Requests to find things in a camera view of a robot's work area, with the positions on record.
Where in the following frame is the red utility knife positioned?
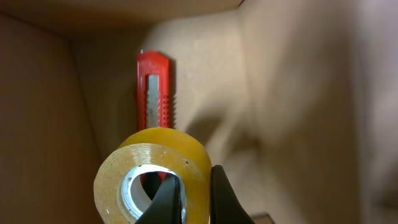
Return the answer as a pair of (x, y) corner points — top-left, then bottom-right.
(134, 49), (172, 200)

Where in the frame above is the yellow tape roll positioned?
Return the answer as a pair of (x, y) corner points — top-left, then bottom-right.
(93, 128), (211, 224)

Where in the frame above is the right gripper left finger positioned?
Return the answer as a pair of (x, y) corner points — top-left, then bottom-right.
(136, 174), (182, 224)

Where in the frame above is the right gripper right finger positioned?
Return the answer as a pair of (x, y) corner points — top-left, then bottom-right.
(210, 165), (254, 224)

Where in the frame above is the open cardboard box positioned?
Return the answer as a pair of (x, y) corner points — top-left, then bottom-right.
(1, 1), (397, 223)

